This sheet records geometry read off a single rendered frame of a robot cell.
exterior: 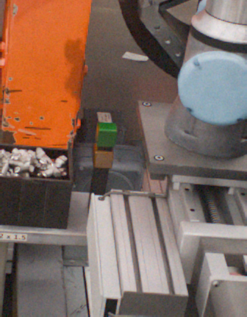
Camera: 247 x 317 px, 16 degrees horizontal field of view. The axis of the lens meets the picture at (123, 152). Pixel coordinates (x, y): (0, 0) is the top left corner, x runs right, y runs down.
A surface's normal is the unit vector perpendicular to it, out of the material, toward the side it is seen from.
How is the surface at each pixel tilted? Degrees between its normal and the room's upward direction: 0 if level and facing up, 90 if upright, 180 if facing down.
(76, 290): 0
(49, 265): 0
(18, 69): 90
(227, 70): 97
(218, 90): 97
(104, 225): 0
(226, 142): 72
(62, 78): 90
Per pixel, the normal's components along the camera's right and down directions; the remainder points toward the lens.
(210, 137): -0.06, 0.18
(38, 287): 0.14, -0.87
